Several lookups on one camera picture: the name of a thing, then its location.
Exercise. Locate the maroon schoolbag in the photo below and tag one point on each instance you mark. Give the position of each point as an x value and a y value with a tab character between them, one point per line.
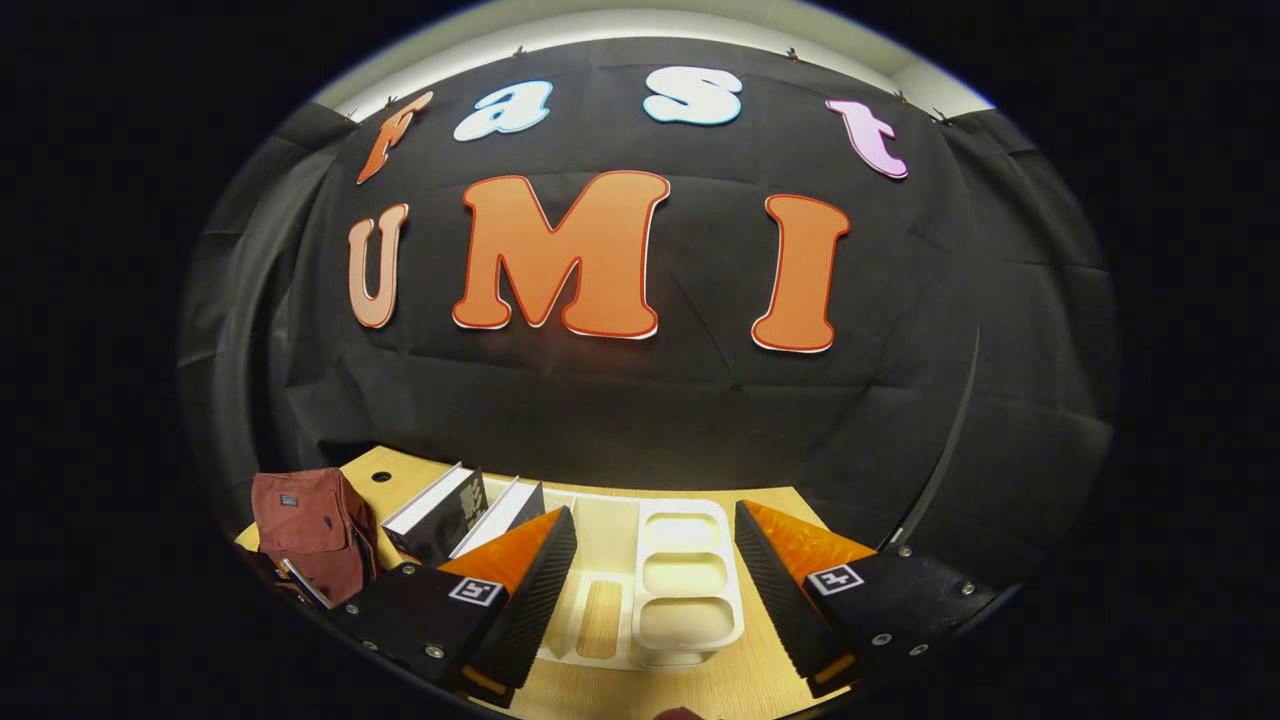
310	530

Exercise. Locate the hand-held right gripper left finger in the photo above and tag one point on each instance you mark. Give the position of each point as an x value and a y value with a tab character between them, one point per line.
535	610

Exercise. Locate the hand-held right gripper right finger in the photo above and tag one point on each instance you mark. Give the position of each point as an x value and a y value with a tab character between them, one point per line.
780	600

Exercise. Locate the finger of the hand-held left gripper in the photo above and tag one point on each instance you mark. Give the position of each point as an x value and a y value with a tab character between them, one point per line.
300	580

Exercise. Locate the book with blue cover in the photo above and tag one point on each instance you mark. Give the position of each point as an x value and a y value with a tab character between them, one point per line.
505	520

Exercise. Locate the white book with dark photo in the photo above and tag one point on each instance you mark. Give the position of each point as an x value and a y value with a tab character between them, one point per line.
440	520

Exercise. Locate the white bookshelf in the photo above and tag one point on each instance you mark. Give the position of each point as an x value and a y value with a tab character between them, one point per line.
690	575

